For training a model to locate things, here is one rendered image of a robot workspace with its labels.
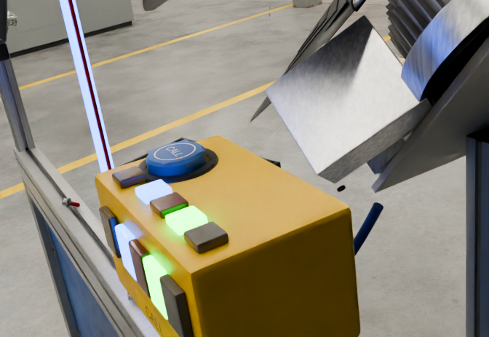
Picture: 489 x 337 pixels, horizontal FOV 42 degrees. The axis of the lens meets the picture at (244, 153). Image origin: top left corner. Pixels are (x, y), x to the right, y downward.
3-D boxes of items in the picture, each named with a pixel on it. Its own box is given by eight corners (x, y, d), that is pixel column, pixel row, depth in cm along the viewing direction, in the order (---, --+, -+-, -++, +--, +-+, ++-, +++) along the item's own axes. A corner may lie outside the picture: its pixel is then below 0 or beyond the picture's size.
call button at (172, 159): (218, 172, 42) (214, 148, 41) (163, 191, 40) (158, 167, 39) (193, 155, 45) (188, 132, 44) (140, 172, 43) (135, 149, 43)
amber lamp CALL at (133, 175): (148, 180, 41) (145, 172, 40) (121, 190, 40) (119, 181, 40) (137, 172, 42) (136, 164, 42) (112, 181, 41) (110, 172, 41)
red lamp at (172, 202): (191, 209, 36) (188, 200, 36) (161, 220, 35) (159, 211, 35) (177, 199, 37) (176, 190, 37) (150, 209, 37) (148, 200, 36)
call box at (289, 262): (366, 357, 38) (354, 200, 34) (219, 437, 34) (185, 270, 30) (238, 250, 51) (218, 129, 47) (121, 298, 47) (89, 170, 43)
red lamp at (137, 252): (159, 296, 36) (150, 252, 35) (150, 300, 36) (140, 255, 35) (145, 279, 38) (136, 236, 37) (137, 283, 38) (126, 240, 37)
